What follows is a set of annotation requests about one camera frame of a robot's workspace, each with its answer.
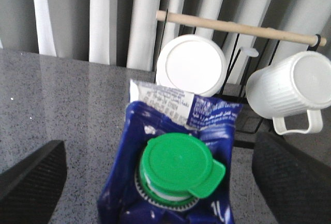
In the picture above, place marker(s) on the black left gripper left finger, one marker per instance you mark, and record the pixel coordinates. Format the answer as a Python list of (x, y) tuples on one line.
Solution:
[(31, 189)]

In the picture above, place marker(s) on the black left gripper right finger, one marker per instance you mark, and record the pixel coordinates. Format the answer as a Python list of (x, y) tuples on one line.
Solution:
[(295, 186)]

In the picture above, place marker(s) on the blue white milk carton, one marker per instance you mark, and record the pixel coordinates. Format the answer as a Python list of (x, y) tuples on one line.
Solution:
[(173, 163)]

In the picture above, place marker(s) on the white ribbed mug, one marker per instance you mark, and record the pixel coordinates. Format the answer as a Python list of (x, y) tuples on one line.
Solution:
[(298, 84)]

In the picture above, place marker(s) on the white smiley face mug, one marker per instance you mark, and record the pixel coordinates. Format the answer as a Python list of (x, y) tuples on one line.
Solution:
[(193, 64)]

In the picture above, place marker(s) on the grey white curtain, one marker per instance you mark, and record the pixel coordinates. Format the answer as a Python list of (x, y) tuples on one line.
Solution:
[(130, 32)]

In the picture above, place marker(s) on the black wire mug rack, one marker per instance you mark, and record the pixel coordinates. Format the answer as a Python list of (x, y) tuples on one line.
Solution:
[(298, 121)]

